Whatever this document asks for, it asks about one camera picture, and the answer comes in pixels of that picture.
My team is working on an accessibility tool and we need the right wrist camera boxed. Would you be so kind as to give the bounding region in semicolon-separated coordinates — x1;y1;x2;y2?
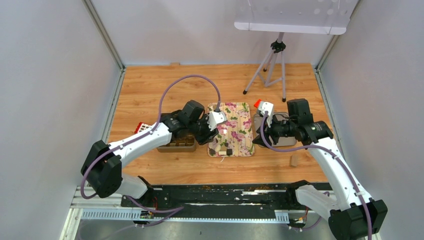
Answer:
257;100;274;128

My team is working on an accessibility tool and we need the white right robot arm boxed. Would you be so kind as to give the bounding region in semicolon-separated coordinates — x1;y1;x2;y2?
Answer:
253;98;388;240

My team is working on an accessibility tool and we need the grey metal tin lid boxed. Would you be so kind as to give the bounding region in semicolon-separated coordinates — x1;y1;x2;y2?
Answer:
253;112;297;148

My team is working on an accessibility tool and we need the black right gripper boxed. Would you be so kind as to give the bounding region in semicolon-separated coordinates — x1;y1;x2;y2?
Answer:
252;113;297;148

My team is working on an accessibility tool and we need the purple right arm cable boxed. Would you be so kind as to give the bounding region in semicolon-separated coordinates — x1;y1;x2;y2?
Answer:
259;110;374;240

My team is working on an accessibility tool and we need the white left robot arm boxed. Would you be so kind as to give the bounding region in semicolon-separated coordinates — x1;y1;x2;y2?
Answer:
81;100;227;207

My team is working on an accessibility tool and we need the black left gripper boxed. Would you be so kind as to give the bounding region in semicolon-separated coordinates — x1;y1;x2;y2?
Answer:
188;113;220;147

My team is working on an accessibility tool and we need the gold chocolate tin box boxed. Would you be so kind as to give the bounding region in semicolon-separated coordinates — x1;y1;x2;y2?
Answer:
156;134;197;153

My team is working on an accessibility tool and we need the dark ridged square chocolate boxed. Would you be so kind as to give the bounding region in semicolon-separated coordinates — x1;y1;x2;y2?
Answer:
225;148;233;156

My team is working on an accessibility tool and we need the small red block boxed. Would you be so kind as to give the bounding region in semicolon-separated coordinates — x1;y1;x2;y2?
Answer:
254;99;262;108

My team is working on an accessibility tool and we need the white overhead light panel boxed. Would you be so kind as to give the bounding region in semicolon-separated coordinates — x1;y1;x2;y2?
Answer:
234;0;358;35

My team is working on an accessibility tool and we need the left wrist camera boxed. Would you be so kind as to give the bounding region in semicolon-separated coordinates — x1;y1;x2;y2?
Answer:
207;111;227;131

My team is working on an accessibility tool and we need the white tripod stand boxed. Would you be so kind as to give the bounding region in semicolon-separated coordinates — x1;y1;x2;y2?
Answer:
242;32;287;103

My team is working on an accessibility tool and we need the red white grid object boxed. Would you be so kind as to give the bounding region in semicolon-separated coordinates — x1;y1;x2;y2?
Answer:
134;122;153;134

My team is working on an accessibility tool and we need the small wooden block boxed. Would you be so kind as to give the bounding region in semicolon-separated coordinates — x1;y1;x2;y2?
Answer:
289;154;299;168

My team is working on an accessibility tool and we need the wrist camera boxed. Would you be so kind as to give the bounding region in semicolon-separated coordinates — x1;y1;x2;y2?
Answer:
207;111;227;131
257;100;274;128

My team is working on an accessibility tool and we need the floral patterned tray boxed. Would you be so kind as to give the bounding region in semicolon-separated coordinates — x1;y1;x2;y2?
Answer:
207;102;255;158

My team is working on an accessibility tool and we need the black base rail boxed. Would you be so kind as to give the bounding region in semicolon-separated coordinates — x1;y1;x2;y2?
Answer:
71;182;332;226

